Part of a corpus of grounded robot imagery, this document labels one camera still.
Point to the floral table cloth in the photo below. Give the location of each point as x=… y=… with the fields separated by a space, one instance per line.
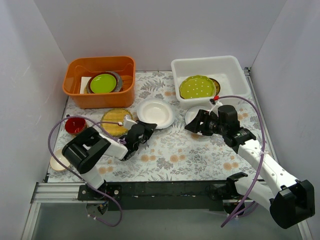
x=173 y=153

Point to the white deep plate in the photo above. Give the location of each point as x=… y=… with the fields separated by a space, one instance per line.
x=156 y=111
x=192 y=113

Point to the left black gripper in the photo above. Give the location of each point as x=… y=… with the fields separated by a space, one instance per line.
x=143 y=130

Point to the yellow black patterned plate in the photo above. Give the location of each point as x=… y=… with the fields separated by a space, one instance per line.
x=217 y=86

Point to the lime green round plate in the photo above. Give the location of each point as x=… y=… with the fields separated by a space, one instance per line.
x=103 y=83

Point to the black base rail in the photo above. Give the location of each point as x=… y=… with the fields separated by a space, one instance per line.
x=212 y=195

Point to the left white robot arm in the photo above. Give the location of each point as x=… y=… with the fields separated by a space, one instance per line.
x=86 y=149

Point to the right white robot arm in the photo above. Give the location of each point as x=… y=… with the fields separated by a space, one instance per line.
x=289 y=200

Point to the green dotted scalloped plate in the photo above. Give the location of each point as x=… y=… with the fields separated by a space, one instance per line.
x=197 y=86

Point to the white plastic bin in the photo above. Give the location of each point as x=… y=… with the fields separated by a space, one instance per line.
x=226 y=70

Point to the black mug red inside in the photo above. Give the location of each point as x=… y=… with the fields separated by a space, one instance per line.
x=75 y=126

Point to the white card in bin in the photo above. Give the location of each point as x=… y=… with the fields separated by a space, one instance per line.
x=83 y=84

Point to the stack of dark plates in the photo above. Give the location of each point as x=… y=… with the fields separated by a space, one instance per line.
x=118 y=86

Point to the small cream dish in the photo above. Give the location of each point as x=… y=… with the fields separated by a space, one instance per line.
x=55 y=165

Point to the round bamboo mat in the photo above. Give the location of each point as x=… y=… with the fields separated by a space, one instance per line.
x=113 y=116

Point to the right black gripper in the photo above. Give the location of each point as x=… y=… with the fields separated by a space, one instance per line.
x=203 y=123

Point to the orange plastic bin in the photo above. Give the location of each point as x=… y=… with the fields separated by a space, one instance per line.
x=125 y=66

